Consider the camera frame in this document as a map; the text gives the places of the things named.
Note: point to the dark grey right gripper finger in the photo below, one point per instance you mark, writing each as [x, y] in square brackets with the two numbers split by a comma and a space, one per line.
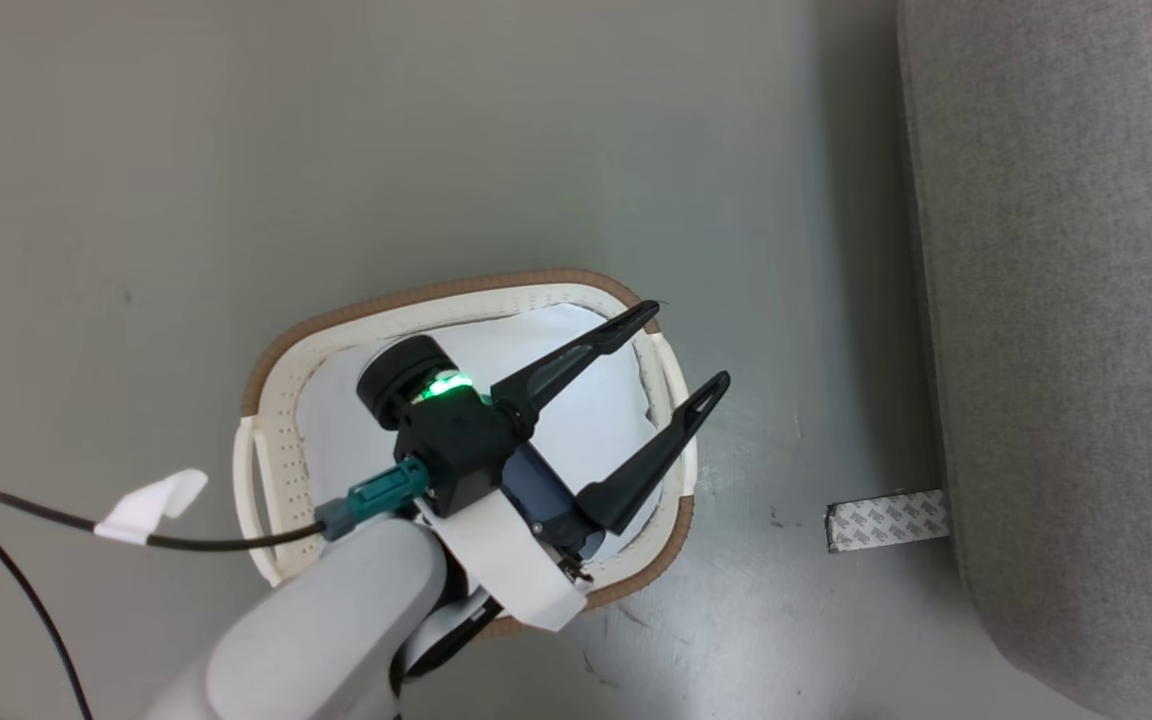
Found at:
[651, 465]
[576, 362]

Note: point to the white tape label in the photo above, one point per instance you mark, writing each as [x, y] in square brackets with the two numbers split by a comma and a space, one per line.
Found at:
[151, 505]

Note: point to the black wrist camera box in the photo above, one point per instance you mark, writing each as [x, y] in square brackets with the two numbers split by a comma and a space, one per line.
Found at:
[456, 450]

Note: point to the grey patterned tape strip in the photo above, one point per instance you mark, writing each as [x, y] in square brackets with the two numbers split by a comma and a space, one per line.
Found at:
[886, 520]

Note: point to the white laundry basket brown rim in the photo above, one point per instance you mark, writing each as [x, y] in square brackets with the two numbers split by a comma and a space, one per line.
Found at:
[281, 400]

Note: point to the black round cylinder module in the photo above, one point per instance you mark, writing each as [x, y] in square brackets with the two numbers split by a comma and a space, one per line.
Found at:
[398, 380]

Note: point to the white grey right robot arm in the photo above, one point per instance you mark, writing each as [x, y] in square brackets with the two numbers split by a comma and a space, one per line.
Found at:
[336, 630]

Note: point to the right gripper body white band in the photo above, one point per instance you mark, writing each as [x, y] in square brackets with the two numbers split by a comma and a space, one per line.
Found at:
[546, 505]

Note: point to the white cloth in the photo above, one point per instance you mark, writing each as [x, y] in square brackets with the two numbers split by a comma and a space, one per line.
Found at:
[586, 425]

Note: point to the grey fabric sofa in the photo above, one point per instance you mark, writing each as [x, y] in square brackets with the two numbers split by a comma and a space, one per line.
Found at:
[1066, 300]

